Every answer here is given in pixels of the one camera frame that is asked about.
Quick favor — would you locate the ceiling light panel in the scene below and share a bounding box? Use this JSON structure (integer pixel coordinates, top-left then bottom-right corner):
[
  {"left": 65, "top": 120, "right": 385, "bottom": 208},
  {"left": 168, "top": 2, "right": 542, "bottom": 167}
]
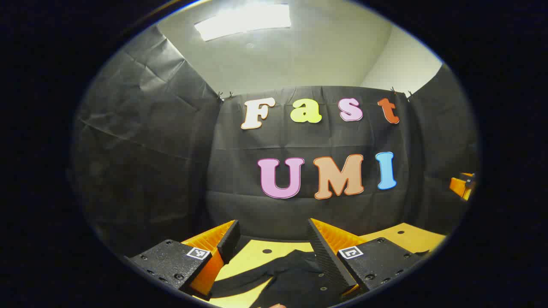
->
[{"left": 194, "top": 3, "right": 292, "bottom": 42}]

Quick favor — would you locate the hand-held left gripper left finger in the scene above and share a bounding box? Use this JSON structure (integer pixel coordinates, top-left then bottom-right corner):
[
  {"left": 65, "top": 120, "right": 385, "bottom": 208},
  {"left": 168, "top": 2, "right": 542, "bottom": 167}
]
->
[{"left": 124, "top": 219, "right": 241, "bottom": 300}]

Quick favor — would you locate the black buttoned shirt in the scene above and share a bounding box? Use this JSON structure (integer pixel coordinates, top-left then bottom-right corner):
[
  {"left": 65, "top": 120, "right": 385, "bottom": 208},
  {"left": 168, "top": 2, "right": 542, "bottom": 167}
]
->
[{"left": 210, "top": 249, "right": 343, "bottom": 308}]

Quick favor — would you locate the black backdrop cloth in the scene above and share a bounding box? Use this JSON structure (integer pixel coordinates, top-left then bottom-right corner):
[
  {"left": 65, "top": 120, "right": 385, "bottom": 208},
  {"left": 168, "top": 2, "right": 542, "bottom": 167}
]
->
[{"left": 71, "top": 26, "right": 479, "bottom": 257}]

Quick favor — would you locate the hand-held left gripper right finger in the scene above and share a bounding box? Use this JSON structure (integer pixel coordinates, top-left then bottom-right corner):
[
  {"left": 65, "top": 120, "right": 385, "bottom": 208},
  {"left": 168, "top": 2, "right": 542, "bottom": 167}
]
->
[{"left": 307, "top": 217, "right": 424, "bottom": 298}]

